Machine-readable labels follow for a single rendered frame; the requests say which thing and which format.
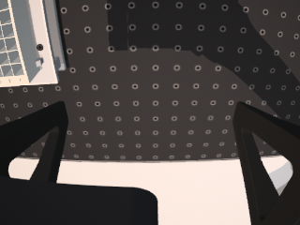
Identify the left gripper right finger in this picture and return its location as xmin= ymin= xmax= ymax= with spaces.
xmin=232 ymin=101 xmax=300 ymax=225

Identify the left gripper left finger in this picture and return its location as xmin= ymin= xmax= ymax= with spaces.
xmin=0 ymin=101 xmax=68 ymax=182

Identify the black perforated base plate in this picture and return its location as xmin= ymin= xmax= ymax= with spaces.
xmin=0 ymin=0 xmax=300 ymax=163

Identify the white grid rack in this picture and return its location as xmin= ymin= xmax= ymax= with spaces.
xmin=0 ymin=0 xmax=40 ymax=86

